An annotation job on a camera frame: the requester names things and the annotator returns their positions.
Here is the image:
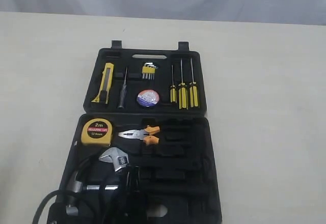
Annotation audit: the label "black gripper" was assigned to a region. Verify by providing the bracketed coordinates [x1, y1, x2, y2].
[48, 165, 148, 223]

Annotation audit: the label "orange black combination pliers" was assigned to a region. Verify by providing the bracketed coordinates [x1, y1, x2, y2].
[117, 125, 202, 146]

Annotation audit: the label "yellow tape measure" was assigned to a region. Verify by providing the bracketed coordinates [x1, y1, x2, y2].
[73, 118, 114, 148]

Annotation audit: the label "black electrical tape roll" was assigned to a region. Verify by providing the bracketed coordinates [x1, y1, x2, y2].
[136, 89, 160, 107]

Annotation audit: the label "yellow utility knife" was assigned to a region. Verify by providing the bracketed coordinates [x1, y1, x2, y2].
[92, 63, 114, 104]

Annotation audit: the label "black plastic tool case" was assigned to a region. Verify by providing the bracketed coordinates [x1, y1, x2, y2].
[46, 40, 222, 223]

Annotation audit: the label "silver adjustable wrench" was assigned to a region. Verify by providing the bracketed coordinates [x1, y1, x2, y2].
[98, 147, 129, 174]

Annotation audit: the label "steel claw hammer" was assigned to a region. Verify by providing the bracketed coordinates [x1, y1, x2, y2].
[66, 161, 118, 213]

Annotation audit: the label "short yellow black screwdriver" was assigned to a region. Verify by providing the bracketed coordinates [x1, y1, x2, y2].
[170, 65, 177, 103]

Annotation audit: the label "middle yellow black screwdriver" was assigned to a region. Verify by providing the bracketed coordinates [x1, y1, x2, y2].
[178, 58, 188, 109]

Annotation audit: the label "yellow hex key set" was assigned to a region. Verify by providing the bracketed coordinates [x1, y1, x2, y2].
[142, 62, 158, 80]

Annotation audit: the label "black cable bundle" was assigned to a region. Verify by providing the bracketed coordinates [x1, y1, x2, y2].
[32, 189, 77, 224]

